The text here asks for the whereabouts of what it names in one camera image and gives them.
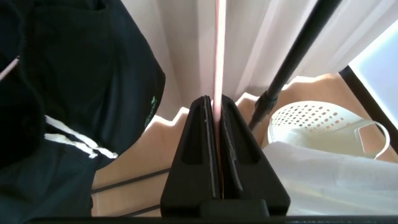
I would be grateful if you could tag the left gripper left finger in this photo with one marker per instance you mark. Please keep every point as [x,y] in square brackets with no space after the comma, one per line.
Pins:
[183,186]

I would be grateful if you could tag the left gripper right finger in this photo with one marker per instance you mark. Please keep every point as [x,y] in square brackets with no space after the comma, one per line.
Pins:
[264,186]

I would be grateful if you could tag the white garment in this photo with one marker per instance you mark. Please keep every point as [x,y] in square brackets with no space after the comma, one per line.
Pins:
[326,180]

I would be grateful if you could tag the black shorts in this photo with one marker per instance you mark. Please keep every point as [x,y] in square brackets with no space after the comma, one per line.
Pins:
[77,62]

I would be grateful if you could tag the white laundry basket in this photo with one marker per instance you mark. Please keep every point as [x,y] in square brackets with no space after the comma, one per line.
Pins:
[298,137]

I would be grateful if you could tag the black clothes rack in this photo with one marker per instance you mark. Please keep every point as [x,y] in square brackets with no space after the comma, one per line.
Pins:
[298,53]

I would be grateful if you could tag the beige curtain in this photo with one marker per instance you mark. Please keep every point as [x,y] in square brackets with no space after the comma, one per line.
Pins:
[186,46]

